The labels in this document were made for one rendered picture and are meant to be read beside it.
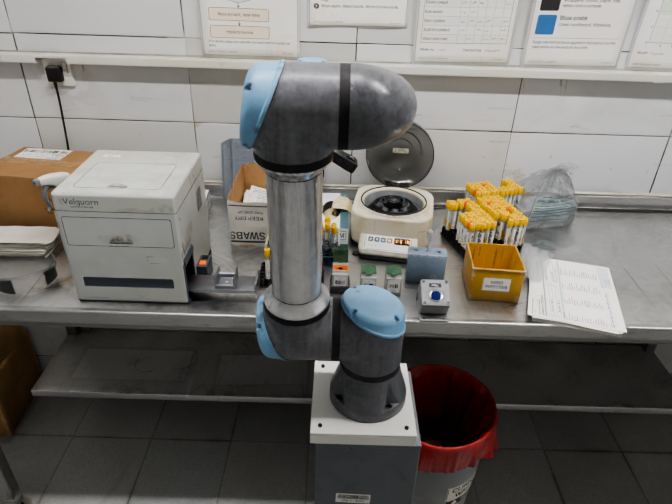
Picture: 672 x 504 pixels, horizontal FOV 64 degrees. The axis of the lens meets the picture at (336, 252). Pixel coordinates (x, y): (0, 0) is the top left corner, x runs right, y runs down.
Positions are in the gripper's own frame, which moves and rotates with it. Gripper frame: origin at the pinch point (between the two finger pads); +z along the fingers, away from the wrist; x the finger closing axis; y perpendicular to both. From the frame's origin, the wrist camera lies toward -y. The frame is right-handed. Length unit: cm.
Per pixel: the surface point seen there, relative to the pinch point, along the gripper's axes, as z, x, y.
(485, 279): 15.2, 8.6, -42.2
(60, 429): 110, -22, 100
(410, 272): 17.8, 2.2, -24.2
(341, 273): 15.1, 7.5, -5.8
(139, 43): -28, -52, 56
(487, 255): 15.7, -3.9, -45.8
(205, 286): 18.1, 10.3, 28.3
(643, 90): -19, -49, -100
